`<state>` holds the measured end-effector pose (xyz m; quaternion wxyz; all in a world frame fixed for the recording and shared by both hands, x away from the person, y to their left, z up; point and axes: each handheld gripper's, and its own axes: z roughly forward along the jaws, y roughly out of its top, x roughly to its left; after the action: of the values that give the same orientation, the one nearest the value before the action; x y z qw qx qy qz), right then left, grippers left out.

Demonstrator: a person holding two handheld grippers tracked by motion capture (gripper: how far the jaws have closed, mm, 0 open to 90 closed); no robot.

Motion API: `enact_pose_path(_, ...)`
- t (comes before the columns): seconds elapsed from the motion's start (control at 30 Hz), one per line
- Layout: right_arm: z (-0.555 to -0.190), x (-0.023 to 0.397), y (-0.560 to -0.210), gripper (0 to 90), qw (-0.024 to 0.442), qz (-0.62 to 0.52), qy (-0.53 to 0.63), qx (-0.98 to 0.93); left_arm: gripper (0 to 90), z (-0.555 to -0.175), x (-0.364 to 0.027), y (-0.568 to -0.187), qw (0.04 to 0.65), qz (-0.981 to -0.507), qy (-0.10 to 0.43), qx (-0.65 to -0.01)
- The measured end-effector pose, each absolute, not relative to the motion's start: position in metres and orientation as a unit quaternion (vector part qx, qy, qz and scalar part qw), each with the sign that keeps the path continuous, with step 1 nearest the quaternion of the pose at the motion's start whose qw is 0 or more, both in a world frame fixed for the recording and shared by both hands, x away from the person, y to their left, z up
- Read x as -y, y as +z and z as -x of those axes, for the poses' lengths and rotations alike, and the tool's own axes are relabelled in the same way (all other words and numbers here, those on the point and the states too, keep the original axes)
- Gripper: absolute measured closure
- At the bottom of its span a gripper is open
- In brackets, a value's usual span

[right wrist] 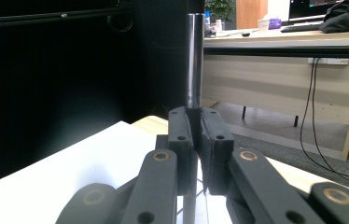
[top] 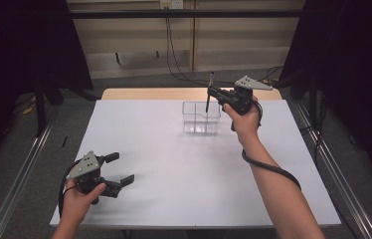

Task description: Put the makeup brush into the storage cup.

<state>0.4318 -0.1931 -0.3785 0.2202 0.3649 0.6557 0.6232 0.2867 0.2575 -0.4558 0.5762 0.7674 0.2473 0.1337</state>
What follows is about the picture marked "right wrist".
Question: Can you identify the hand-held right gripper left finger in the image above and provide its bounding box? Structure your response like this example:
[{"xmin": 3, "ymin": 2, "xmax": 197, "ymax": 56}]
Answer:
[{"xmin": 155, "ymin": 106, "xmax": 199, "ymax": 197}]

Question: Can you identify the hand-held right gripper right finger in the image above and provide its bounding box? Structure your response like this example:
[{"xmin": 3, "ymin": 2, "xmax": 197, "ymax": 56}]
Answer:
[{"xmin": 198, "ymin": 106, "xmax": 236, "ymax": 196}]

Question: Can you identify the black pen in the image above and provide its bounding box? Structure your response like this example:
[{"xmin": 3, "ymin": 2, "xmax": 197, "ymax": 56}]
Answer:
[{"xmin": 182, "ymin": 12, "xmax": 205, "ymax": 224}]

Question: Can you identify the beige office desk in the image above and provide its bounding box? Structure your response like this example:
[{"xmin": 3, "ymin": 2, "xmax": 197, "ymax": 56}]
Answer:
[{"xmin": 202, "ymin": 28, "xmax": 349, "ymax": 161}]

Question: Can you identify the white table mat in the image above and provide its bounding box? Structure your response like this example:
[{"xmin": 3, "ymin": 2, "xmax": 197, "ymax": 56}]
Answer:
[{"xmin": 0, "ymin": 120, "xmax": 349, "ymax": 224}]

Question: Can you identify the white paper cup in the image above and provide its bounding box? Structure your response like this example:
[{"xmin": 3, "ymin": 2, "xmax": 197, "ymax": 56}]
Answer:
[{"xmin": 257, "ymin": 18, "xmax": 271, "ymax": 34}]

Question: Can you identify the purple box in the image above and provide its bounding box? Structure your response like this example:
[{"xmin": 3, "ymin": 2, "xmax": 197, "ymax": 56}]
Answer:
[{"xmin": 269, "ymin": 17, "xmax": 284, "ymax": 31}]

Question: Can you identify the brown wooden cabinet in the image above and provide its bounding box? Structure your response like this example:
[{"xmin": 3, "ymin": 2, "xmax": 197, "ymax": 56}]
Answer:
[{"xmin": 235, "ymin": 0, "xmax": 269, "ymax": 31}]

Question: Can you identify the green potted plant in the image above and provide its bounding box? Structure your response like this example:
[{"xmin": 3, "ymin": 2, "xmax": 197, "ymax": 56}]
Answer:
[{"xmin": 204, "ymin": 0, "xmax": 237, "ymax": 23}]

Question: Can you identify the white power strip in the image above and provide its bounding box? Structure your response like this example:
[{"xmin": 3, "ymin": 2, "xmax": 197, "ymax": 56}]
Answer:
[{"xmin": 307, "ymin": 57, "xmax": 349, "ymax": 66}]

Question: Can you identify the black curtain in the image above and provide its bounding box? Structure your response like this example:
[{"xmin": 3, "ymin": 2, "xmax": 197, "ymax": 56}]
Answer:
[{"xmin": 0, "ymin": 0, "xmax": 206, "ymax": 189}]

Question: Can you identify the black keyboard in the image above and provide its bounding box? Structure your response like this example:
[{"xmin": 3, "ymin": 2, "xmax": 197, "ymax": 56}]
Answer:
[{"xmin": 280, "ymin": 22, "xmax": 325, "ymax": 34}]

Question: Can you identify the computer monitor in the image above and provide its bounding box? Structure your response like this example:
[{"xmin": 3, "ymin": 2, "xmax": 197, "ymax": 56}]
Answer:
[{"xmin": 288, "ymin": 0, "xmax": 345, "ymax": 22}]

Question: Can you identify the dark cloth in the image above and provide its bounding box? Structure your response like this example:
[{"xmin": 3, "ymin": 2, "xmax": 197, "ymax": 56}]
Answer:
[{"xmin": 319, "ymin": 0, "xmax": 349, "ymax": 35}]

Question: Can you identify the black power cable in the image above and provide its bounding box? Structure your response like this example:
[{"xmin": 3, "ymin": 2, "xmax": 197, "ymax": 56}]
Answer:
[
  {"xmin": 311, "ymin": 58, "xmax": 349, "ymax": 189},
  {"xmin": 299, "ymin": 58, "xmax": 349, "ymax": 196}
]

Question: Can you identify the black horizontal frame bar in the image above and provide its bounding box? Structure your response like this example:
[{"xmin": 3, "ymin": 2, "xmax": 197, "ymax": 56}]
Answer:
[{"xmin": 203, "ymin": 46, "xmax": 349, "ymax": 60}]

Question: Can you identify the black side frame bar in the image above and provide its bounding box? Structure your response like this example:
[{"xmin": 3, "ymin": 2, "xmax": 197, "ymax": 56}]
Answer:
[{"xmin": 0, "ymin": 5, "xmax": 133, "ymax": 31}]

